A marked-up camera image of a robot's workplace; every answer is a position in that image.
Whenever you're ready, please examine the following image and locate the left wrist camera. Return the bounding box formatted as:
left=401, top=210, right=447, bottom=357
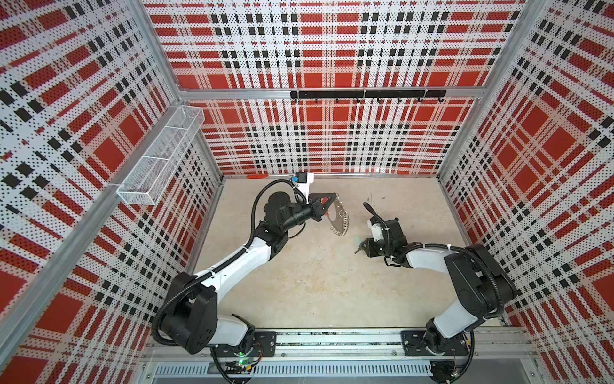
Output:
left=292, top=171, right=314, bottom=199

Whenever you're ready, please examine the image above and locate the black hook rail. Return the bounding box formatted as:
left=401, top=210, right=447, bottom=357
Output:
left=289, top=89, right=448, bottom=101

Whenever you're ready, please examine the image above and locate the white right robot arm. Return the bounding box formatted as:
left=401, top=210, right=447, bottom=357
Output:
left=359, top=214, right=518, bottom=355

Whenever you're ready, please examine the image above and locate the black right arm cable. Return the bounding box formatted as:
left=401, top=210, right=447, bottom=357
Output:
left=363, top=201, right=505, bottom=383

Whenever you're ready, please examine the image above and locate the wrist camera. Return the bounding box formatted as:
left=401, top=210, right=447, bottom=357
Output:
left=368, top=218, right=384, bottom=242
left=292, top=171, right=314, bottom=199

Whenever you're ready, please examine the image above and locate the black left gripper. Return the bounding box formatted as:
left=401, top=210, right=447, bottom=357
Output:
left=280, top=192, right=336, bottom=232

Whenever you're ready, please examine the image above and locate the white wire mesh basket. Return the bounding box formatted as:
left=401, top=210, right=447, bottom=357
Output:
left=118, top=106, right=204, bottom=206

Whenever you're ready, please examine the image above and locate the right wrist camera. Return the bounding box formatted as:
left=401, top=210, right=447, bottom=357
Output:
left=368, top=218, right=384, bottom=242

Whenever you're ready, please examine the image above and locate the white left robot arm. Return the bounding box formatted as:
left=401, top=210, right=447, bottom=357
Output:
left=151, top=191, right=337, bottom=356

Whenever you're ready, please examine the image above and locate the metal keyring gauge red handle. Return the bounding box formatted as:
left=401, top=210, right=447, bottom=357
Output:
left=327, top=196, right=350, bottom=237

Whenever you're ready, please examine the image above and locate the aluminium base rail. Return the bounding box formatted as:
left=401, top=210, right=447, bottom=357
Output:
left=135, top=326, right=548, bottom=383

